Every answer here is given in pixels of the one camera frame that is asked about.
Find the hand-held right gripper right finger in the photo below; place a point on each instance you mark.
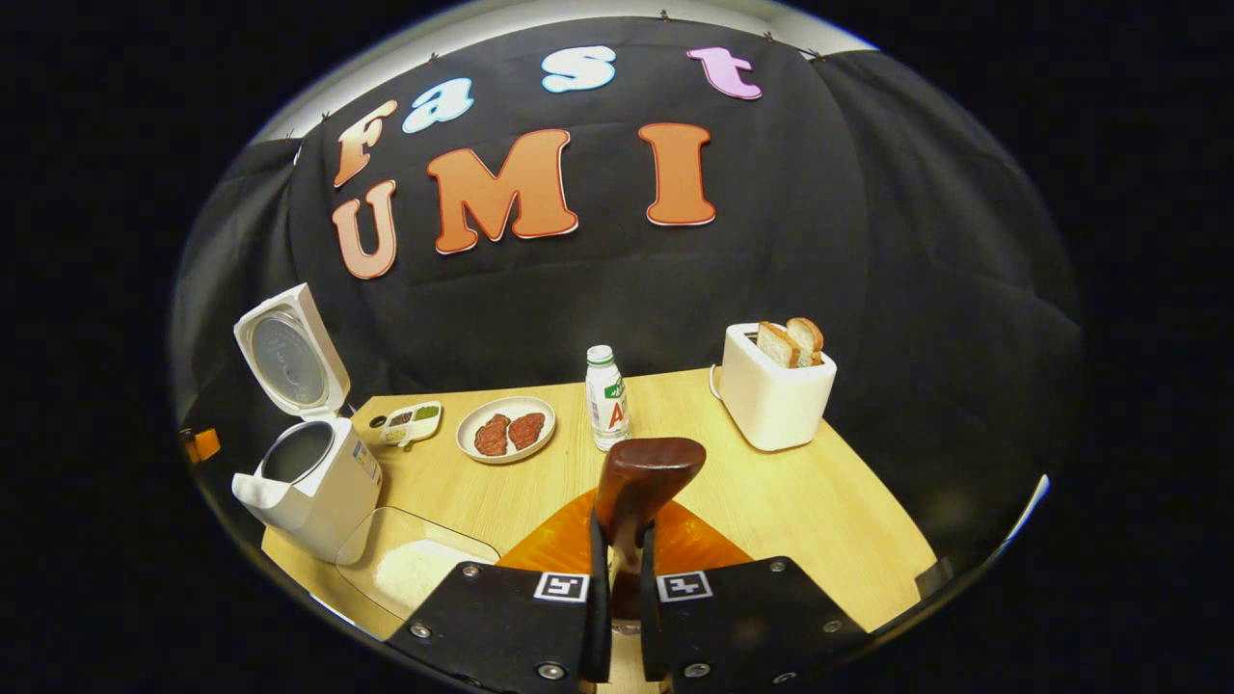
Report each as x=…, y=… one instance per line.
x=651, y=627

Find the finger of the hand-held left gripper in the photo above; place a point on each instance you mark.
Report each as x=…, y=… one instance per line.
x=204, y=444

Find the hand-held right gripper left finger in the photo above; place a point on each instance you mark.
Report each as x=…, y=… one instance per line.
x=598, y=617

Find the white rice cooker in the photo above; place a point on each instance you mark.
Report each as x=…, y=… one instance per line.
x=333, y=501

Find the brown wooden spoon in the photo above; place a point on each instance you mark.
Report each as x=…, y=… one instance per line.
x=641, y=477

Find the white rice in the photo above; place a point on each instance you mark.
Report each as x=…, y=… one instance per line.
x=419, y=573

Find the white round plate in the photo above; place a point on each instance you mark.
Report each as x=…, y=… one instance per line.
x=506, y=458

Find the clear glass tray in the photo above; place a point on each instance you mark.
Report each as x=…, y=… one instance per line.
x=371, y=540

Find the red meat piece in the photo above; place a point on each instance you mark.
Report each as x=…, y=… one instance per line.
x=492, y=436
x=526, y=430

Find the white condiment dish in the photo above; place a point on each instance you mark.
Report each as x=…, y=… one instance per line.
x=410, y=426

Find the white drink bottle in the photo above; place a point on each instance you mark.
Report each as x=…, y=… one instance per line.
x=607, y=405

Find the white toaster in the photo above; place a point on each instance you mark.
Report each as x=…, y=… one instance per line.
x=771, y=405

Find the black backdrop cloth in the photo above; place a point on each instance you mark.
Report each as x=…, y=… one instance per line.
x=771, y=241

